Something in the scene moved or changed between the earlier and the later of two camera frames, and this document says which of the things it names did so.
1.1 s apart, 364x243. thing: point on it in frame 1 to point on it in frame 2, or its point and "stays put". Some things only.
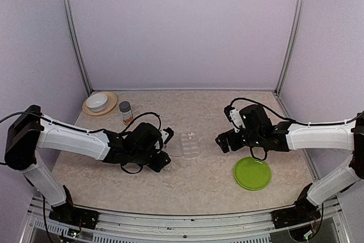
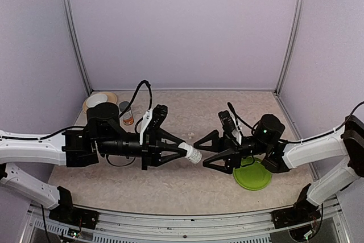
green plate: [252, 173] stays put
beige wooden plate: [112, 100] stays put
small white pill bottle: [166, 168] to [193, 155]
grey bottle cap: [124, 106] stays put
